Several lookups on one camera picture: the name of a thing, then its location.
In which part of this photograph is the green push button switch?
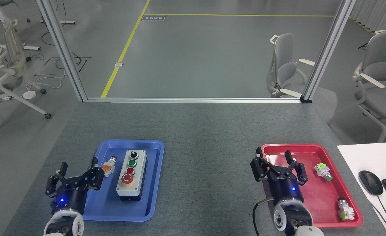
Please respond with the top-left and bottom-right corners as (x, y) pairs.
(314, 163), (333, 182)

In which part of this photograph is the grey control box with buttons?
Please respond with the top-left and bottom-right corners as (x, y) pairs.
(116, 149), (147, 201)

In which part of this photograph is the white mesh office chair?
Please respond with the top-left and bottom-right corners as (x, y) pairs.
(0, 18), (52, 136)

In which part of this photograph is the silver and green switch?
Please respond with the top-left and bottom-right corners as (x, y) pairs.
(337, 198), (356, 221)

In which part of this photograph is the white desk base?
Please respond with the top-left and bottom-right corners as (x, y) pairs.
(40, 19), (76, 25)

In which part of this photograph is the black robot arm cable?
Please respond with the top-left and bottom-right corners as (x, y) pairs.
(253, 198), (275, 236)

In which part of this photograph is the silver aluminium frame post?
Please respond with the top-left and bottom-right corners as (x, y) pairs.
(300, 0), (356, 104)
(35, 0), (88, 102)

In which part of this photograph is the red push button switch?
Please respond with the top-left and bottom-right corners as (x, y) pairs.
(102, 156), (117, 177)

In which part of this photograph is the white side table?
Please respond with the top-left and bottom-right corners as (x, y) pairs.
(336, 142), (386, 236)

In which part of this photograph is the black mouse cable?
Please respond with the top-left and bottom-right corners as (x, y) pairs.
(370, 195), (386, 236)

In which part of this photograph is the blue plastic tray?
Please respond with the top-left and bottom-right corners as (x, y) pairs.
(72, 140), (165, 222)

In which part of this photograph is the silver aluminium frame rail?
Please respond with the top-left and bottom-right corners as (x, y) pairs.
(86, 97), (303, 103)

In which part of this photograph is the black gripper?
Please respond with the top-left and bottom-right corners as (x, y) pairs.
(46, 157), (105, 215)
(250, 147), (308, 205)

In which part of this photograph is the red plastic tray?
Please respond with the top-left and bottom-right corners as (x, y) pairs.
(261, 143), (364, 228)

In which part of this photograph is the grey office chair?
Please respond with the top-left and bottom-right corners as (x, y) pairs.
(267, 33), (316, 99)
(353, 30), (386, 143)

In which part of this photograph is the black computer mouse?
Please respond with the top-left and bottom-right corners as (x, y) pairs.
(358, 170), (384, 196)

